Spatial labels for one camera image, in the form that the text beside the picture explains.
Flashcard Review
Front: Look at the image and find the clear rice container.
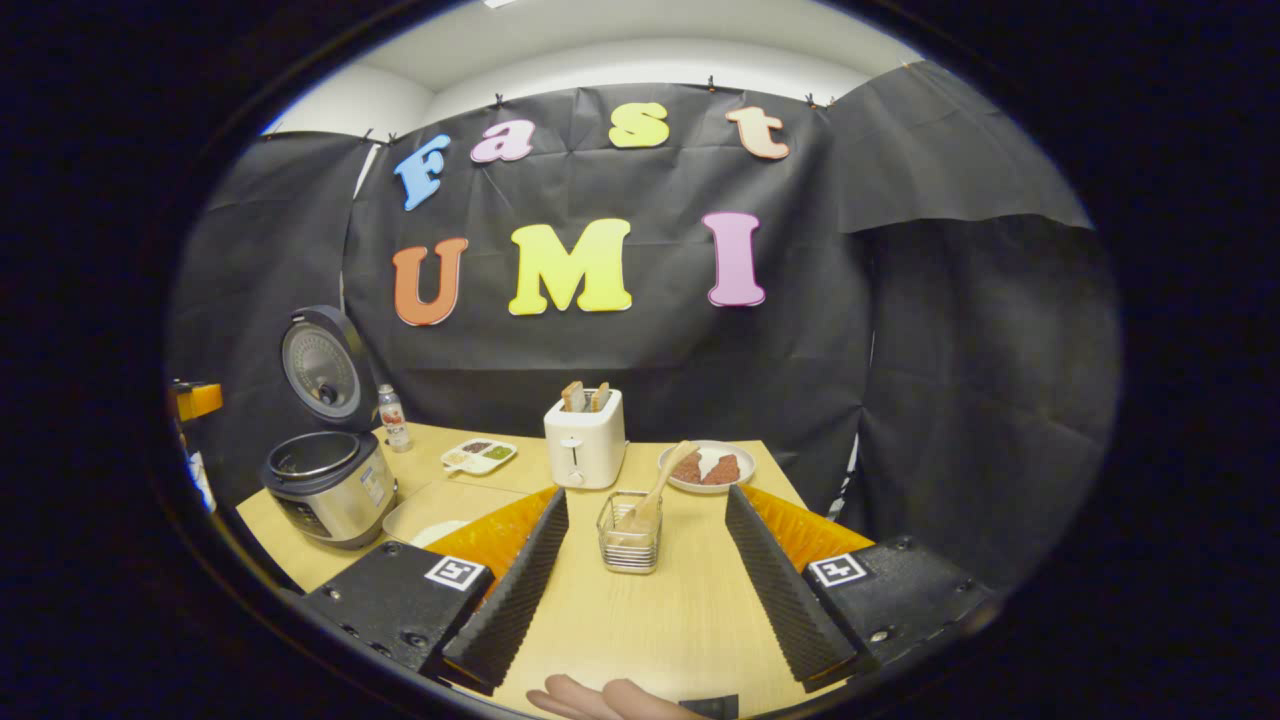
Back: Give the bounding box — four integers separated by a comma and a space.
383, 480, 533, 549

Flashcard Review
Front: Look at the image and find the white toaster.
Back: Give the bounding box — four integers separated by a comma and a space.
543, 388, 628, 490

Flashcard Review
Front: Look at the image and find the wire chopstick holder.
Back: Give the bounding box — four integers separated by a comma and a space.
597, 489, 664, 575

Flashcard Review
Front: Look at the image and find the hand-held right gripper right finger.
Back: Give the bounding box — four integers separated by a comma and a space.
725, 484, 1001, 693

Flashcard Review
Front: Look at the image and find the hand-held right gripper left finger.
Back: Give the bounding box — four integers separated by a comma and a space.
300, 487, 569, 696

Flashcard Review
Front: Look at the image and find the silver black rice cooker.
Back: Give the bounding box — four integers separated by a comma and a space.
262, 305, 399, 550

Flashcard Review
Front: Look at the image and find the white divided grain dish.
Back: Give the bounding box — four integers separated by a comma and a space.
441, 438, 518, 476

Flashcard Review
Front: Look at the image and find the wooden spoon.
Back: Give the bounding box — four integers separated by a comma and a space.
612, 440, 701, 533

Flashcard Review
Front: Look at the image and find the small clear bottle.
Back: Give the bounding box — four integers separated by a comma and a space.
377, 384, 413, 453

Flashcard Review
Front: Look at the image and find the black backdrop cloth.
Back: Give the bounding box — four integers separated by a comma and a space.
165, 60, 1121, 591

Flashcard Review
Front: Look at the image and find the plate with meat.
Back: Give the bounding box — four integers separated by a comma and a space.
658, 440, 757, 495

